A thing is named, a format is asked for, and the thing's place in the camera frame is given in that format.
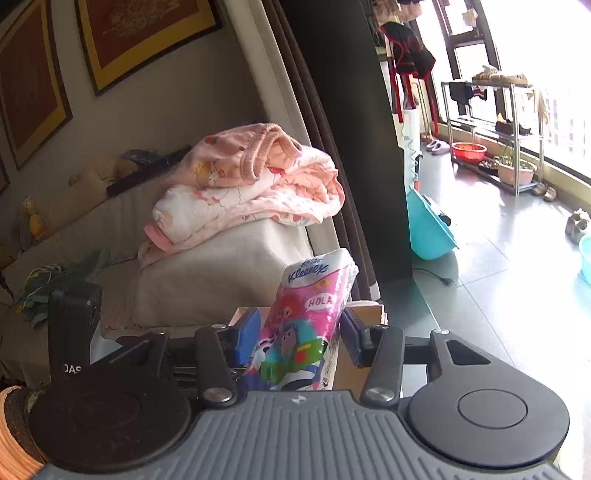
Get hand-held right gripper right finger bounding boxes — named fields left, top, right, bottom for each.
left=341, top=306, right=491, bottom=409

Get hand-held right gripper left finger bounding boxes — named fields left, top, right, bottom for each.
left=115, top=308, right=262, bottom=409

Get cardboard box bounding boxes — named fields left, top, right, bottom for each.
left=229, top=300, right=389, bottom=403

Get pink printed tissue pack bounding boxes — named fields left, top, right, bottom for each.
left=249, top=248, right=360, bottom=393

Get green leafy bundle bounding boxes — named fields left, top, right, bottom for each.
left=15, top=249, right=112, bottom=326

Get beige covered sofa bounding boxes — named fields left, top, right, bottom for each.
left=0, top=152, right=340, bottom=388

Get yellow plush toy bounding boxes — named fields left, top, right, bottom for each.
left=22, top=196, right=48, bottom=241

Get blue plastic basin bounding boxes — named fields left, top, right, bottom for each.
left=405, top=186, right=461, bottom=261

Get white pink folded blanket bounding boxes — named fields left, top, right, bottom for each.
left=139, top=147, right=346, bottom=266

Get beige pillow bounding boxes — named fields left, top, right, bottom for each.
left=68, top=154, right=139, bottom=188

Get dark cloth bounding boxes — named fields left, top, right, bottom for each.
left=105, top=145, right=193, bottom=198

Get pink printed pajama garment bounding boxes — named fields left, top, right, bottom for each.
left=178, top=122, right=303, bottom=188

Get white standing appliance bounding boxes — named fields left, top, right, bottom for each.
left=398, top=107, right=424, bottom=191

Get dark cabinet panel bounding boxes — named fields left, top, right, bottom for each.
left=279, top=0, right=413, bottom=283

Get red plastic basin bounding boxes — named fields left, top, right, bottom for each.
left=451, top=141, right=488, bottom=162

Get potted plant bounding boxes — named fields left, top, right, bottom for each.
left=495, top=143, right=537, bottom=186

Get light blue tub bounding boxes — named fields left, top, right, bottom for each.
left=578, top=233, right=591, bottom=285

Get grey plush shoes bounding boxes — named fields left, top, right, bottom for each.
left=565, top=208, right=591, bottom=244

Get metal shelf rack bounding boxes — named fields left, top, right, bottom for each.
left=440, top=76, right=546, bottom=197

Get hanging dark garment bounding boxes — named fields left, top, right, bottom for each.
left=379, top=21, right=437, bottom=80

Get large framed brown picture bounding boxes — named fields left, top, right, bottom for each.
left=74, top=0, right=223, bottom=97

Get black power cable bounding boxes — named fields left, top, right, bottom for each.
left=412, top=267, right=455, bottom=287

